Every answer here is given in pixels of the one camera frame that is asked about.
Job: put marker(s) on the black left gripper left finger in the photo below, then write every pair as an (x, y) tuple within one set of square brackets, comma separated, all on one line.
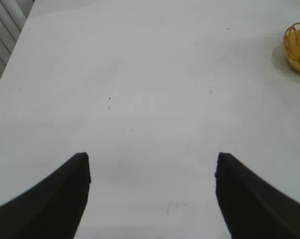
[(47, 206)]

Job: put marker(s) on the yellow woven wicker basket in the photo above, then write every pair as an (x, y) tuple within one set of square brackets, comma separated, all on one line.
[(297, 49)]

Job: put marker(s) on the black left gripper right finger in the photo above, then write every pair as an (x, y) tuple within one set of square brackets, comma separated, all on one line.
[(254, 209)]

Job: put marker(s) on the white slatted panel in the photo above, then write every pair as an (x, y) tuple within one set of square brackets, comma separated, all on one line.
[(3, 32)]

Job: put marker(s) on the clear round plastic mat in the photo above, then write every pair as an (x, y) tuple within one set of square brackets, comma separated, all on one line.
[(280, 64)]

